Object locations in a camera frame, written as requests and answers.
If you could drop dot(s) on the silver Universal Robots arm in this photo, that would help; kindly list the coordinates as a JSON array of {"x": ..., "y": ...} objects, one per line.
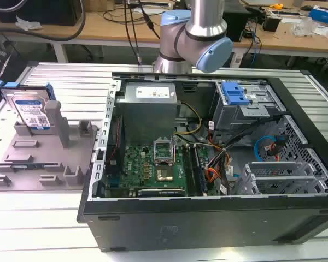
[{"x": 186, "y": 35}]

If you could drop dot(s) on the silver disk bay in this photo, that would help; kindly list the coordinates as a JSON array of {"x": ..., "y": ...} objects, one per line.
[{"x": 278, "y": 177}]

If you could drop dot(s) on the hard disk in blue carrier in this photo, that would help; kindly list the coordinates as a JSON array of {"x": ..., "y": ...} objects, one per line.
[{"x": 30, "y": 107}]

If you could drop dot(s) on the grey power supply unit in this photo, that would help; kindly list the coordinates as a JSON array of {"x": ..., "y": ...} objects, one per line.
[{"x": 147, "y": 109}]

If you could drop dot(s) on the green motherboard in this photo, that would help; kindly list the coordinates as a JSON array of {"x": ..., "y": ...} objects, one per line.
[{"x": 153, "y": 169}]

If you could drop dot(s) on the CPU socket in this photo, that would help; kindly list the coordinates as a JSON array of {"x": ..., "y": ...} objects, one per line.
[{"x": 164, "y": 175}]

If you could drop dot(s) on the black RAM slot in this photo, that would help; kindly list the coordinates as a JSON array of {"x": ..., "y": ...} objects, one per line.
[
  {"x": 197, "y": 170},
  {"x": 188, "y": 170}
]

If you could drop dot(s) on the black expansion slot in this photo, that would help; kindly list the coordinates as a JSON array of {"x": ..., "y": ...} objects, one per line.
[{"x": 161, "y": 192}]

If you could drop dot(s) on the blue drive latch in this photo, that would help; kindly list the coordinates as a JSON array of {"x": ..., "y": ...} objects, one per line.
[{"x": 235, "y": 94}]

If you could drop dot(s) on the silver optical drive cage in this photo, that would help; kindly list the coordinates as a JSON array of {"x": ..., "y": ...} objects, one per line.
[{"x": 243, "y": 106}]

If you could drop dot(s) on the black open PC case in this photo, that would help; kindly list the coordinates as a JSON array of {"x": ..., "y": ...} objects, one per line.
[{"x": 207, "y": 218}]

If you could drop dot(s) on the grey parts rack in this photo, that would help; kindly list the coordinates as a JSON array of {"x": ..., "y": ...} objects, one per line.
[{"x": 41, "y": 152}]

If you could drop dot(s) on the black computer tower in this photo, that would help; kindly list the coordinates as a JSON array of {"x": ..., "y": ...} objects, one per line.
[{"x": 235, "y": 21}]

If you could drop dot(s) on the wooden desk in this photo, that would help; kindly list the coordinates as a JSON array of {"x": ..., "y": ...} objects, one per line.
[
  {"x": 71, "y": 27},
  {"x": 289, "y": 35}
]

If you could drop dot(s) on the small black box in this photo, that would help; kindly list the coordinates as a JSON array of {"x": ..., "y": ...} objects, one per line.
[{"x": 270, "y": 23}]

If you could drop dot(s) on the clear plastic bag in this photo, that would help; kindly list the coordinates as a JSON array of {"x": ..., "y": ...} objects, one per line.
[{"x": 304, "y": 27}]

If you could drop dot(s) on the black equipment box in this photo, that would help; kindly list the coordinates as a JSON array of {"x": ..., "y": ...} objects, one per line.
[{"x": 35, "y": 11}]

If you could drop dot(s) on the blue white box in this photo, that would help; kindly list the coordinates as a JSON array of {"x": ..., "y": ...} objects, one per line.
[{"x": 324, "y": 15}]

